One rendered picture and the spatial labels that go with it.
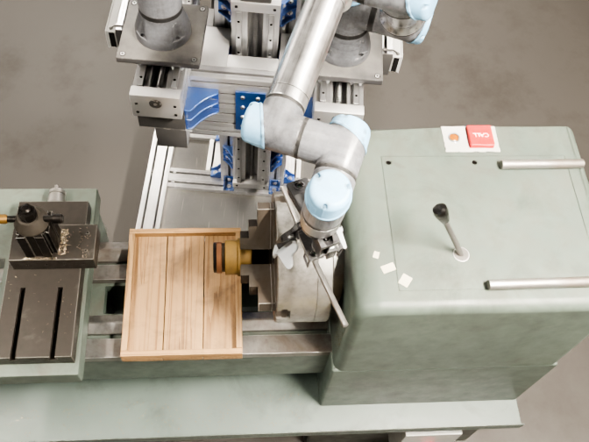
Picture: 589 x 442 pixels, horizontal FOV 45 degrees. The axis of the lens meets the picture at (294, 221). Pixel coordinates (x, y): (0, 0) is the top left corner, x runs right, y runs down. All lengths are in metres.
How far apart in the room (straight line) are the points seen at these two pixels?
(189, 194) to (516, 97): 1.71
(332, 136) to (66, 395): 1.28
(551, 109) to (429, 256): 2.20
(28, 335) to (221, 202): 1.21
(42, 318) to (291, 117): 0.88
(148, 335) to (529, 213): 0.97
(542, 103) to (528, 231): 2.06
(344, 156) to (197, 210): 1.63
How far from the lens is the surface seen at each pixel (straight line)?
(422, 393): 2.10
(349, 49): 1.93
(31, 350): 1.79
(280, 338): 1.85
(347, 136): 1.21
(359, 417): 2.15
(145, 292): 1.89
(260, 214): 1.63
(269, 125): 1.22
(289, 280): 1.56
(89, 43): 3.66
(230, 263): 1.66
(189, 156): 2.92
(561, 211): 1.72
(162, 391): 2.15
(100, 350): 1.87
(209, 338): 1.83
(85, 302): 1.86
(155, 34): 1.95
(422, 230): 1.59
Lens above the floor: 2.60
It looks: 60 degrees down
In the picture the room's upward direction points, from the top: 8 degrees clockwise
